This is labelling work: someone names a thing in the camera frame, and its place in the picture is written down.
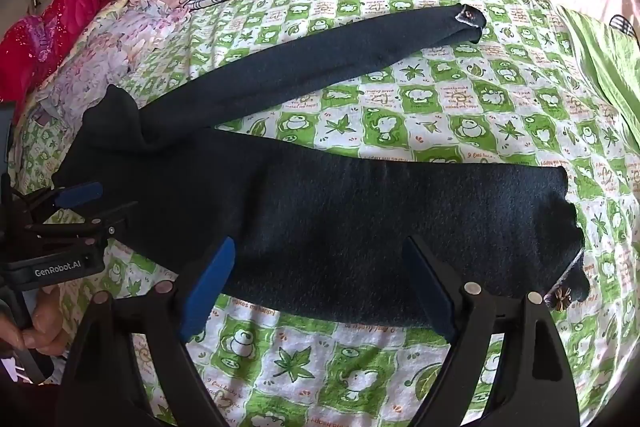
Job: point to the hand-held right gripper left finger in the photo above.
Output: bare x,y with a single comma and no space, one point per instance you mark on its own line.
212,282

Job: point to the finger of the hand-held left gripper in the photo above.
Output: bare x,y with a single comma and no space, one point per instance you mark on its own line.
95,226
80,194

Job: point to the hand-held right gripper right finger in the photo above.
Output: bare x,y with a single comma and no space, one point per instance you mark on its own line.
430,287

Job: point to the red sequined garment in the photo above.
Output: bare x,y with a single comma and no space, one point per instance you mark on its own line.
75,7

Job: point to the green checked bedsheet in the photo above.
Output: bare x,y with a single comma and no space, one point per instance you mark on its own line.
450,107

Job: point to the dark pants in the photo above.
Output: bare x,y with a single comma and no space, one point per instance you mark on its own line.
350,227

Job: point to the pale floral cloth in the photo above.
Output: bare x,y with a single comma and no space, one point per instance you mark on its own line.
125,37

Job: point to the person's left hand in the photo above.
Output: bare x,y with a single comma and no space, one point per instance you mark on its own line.
47,322

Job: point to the plain green cloth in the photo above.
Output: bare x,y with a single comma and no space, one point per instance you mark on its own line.
605,57

